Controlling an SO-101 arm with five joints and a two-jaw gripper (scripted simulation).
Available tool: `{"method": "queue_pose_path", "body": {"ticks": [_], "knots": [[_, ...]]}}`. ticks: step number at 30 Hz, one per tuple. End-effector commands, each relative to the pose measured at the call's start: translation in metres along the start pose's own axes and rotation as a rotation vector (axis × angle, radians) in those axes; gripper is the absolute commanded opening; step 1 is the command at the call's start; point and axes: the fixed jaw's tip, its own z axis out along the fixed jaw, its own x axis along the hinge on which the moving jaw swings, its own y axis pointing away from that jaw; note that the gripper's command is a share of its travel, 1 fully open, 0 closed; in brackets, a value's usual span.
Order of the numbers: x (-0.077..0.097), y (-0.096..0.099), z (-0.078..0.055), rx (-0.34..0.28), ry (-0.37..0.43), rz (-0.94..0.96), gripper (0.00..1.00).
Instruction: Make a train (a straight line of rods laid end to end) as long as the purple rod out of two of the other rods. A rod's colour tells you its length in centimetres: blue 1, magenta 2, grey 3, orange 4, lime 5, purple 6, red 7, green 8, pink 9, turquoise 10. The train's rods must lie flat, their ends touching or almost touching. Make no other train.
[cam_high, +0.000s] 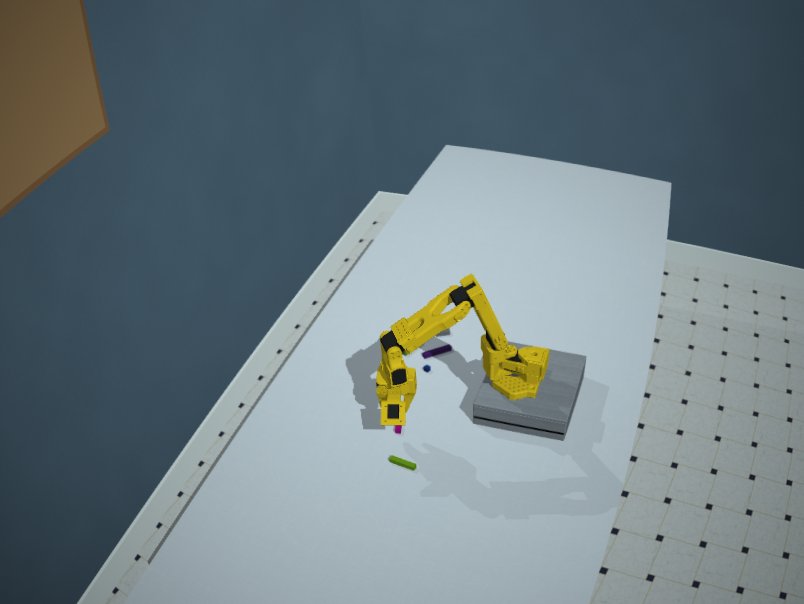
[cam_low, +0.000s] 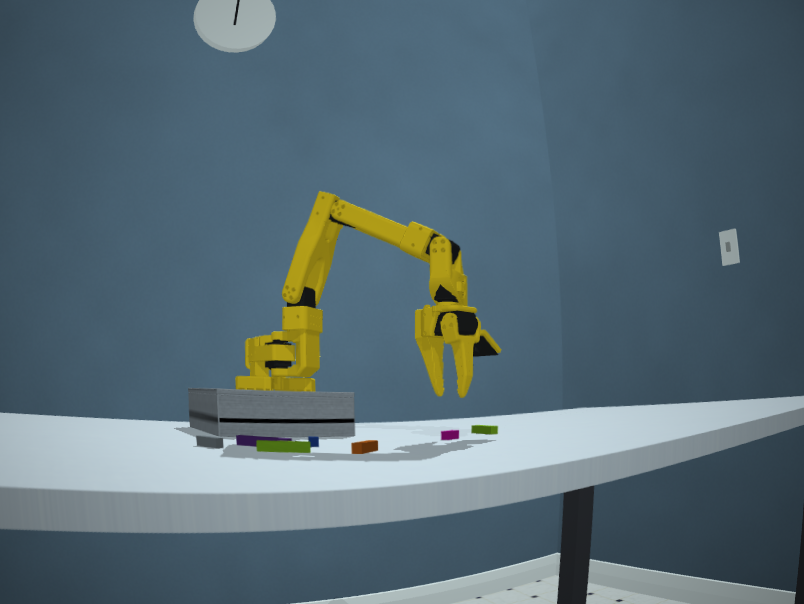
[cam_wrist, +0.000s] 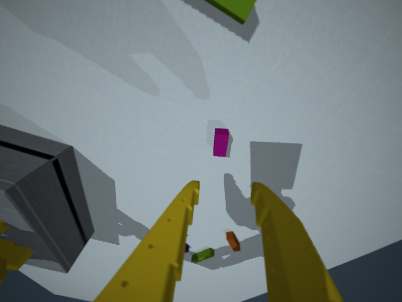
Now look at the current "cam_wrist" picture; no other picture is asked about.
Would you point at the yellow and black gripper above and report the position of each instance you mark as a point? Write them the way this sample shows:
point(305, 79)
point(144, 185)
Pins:
point(294, 269)

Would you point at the lime green rod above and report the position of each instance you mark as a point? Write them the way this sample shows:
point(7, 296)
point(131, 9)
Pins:
point(239, 10)
point(203, 255)

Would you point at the magenta rod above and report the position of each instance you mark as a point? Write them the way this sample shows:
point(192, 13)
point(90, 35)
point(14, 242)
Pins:
point(220, 142)

